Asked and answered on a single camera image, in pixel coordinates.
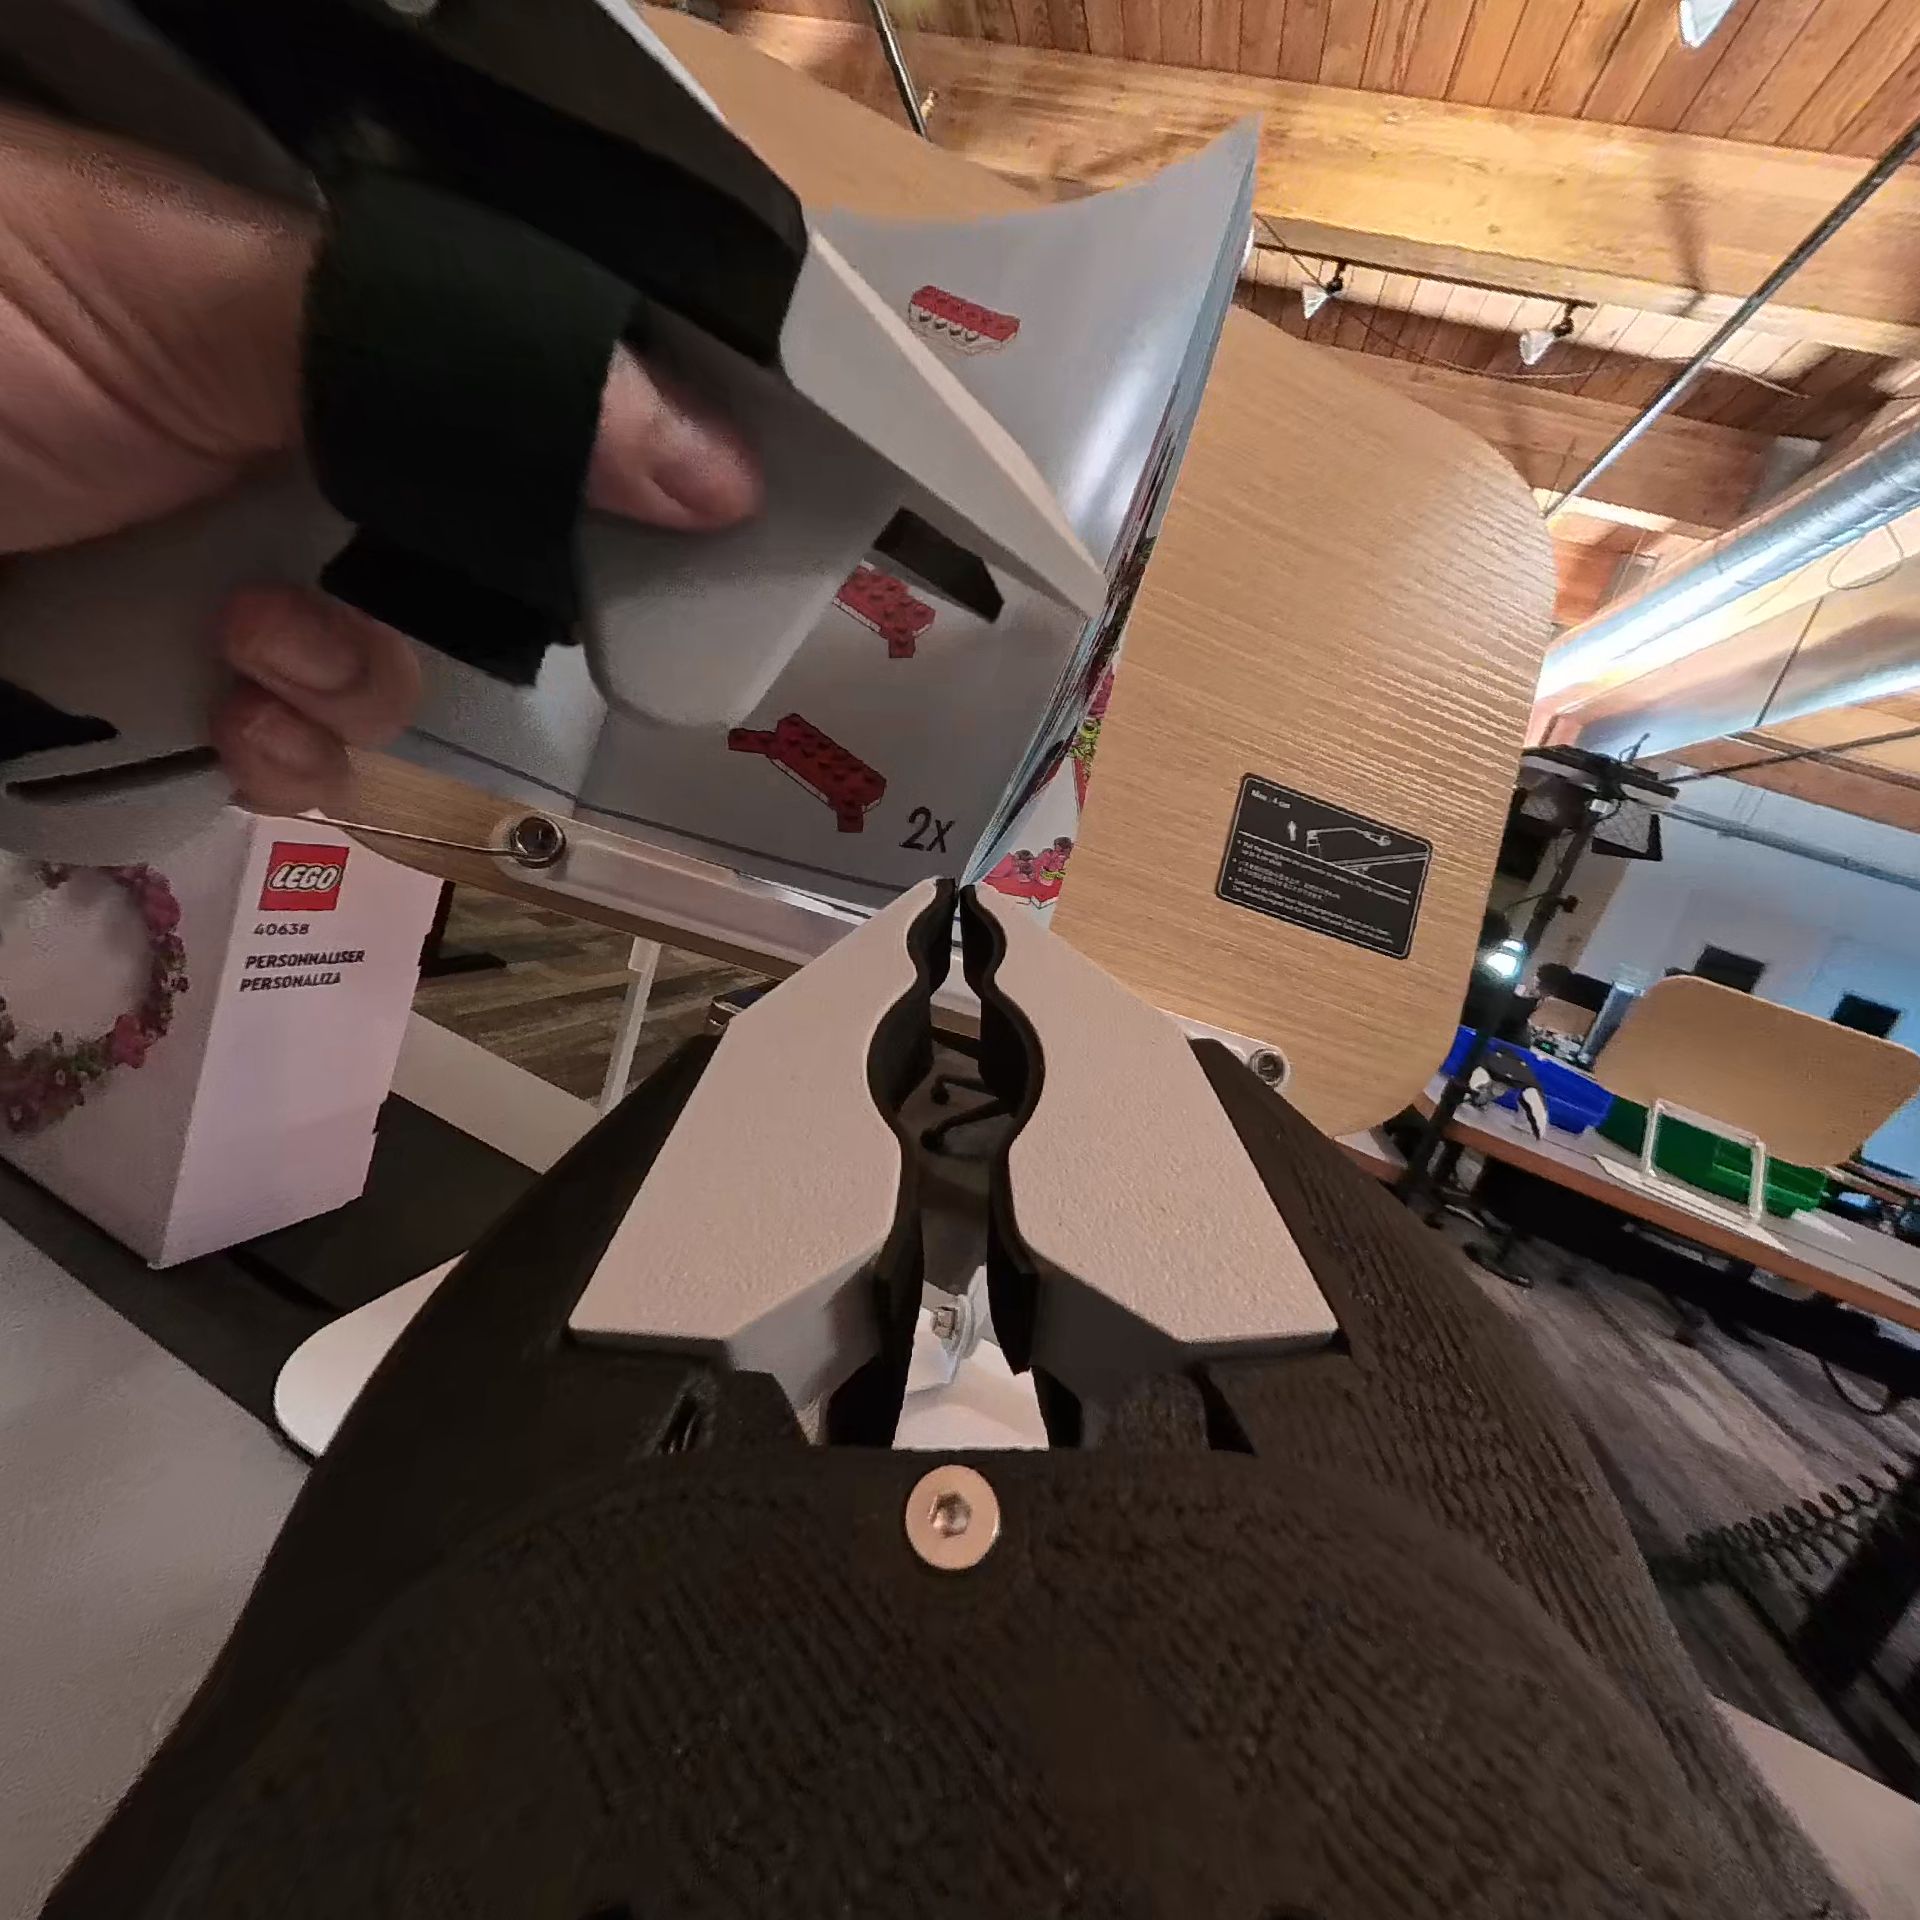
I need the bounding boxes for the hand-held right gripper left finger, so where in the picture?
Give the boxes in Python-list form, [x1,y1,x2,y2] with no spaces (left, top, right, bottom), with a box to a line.
[569,880,963,1451]

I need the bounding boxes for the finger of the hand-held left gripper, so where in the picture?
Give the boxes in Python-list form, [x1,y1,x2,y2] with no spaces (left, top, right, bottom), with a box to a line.
[574,209,1112,740]

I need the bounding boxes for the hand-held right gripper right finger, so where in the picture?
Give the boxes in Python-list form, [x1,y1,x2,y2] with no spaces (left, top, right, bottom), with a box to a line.
[959,885,1340,1451]

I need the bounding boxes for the instruction booklet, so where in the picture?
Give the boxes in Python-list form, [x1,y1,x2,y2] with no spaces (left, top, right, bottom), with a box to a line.
[406,119,1260,907]

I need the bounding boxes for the person's left forearm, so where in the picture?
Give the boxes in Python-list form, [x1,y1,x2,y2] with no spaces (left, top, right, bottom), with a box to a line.
[0,0,322,203]

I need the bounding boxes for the lego set box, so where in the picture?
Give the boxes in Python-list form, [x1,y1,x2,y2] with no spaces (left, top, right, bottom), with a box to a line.
[0,810,444,1272]

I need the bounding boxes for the person's left hand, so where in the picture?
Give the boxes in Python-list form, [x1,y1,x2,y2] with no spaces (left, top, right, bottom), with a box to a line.
[0,104,757,820]

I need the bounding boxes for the long office desk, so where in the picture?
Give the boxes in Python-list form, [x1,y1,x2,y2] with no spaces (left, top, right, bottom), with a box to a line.
[1334,1080,1920,1335]

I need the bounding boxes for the blue storage bins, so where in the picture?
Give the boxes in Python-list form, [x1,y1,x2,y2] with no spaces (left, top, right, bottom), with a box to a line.
[1441,1028,1613,1132]

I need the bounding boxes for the background green bins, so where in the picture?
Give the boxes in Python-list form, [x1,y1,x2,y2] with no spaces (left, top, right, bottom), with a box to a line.
[1596,1102,1827,1223]

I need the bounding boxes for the studio light on stand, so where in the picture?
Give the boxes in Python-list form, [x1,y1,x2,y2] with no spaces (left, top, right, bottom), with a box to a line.
[1399,740,1677,1276]

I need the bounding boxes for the background wooden book stand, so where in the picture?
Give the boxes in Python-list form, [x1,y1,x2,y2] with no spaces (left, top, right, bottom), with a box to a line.
[1589,978,1920,1226]

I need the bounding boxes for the black cable chain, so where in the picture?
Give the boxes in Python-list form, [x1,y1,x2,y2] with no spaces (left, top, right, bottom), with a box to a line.
[1649,1463,1920,1600]

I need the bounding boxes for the silver spiral duct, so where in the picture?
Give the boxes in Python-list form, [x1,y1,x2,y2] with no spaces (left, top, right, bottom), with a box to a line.
[1530,441,1920,752]

